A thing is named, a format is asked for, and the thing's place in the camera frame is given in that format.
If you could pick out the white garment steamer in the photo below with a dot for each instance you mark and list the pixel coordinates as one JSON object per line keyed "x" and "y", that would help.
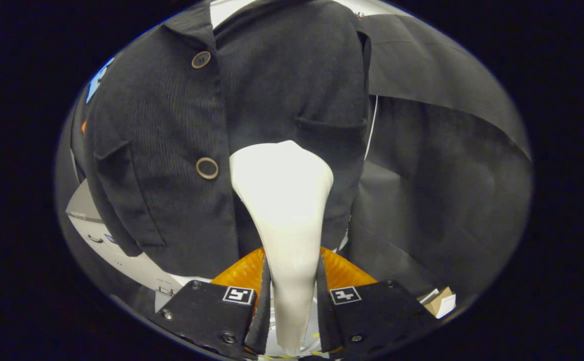
{"x": 281, "y": 200}

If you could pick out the grey cabinet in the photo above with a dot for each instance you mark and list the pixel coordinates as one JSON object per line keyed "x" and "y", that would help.
{"x": 116, "y": 250}

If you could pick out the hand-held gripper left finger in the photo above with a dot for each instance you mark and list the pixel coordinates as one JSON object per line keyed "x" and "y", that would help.
{"x": 264, "y": 311}

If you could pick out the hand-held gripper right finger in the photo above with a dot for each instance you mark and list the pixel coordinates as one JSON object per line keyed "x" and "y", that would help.
{"x": 324, "y": 311}

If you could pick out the black backdrop cloth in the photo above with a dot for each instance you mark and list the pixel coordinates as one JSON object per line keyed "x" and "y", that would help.
{"x": 447, "y": 200}

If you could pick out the black button jacket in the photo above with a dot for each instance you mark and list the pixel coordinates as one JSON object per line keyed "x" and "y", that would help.
{"x": 171, "y": 175}

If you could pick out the cardboard box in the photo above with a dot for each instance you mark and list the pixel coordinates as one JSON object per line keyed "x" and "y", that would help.
{"x": 439, "y": 301}

